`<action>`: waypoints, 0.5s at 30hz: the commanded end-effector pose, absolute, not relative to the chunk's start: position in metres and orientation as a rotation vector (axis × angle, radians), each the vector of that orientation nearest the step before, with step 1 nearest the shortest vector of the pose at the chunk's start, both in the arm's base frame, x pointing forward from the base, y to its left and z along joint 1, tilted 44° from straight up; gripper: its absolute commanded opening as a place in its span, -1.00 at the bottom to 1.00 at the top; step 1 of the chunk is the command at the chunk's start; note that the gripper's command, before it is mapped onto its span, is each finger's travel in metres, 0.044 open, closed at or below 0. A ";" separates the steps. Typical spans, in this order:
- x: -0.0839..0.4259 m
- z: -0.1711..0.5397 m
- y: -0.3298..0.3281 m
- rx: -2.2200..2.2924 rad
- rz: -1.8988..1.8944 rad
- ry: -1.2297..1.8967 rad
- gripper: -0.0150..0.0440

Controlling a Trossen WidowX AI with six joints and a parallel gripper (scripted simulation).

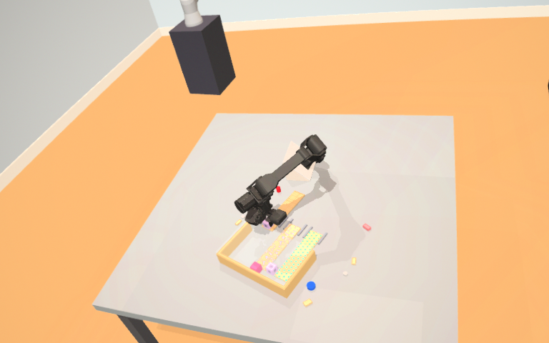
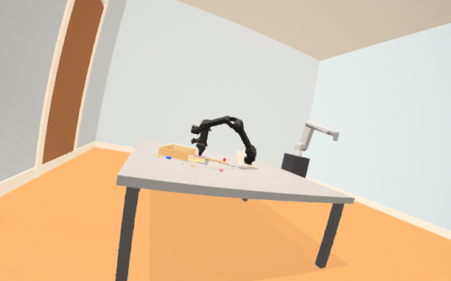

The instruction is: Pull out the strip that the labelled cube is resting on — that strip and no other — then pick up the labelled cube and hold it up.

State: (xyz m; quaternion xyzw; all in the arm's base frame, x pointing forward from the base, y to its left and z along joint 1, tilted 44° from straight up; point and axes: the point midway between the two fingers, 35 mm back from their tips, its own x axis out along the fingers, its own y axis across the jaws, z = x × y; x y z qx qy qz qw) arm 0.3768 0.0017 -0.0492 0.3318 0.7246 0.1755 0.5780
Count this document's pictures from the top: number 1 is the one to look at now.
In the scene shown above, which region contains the orange grid-patterned strip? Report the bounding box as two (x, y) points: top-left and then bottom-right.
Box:
(271, 191), (305, 231)

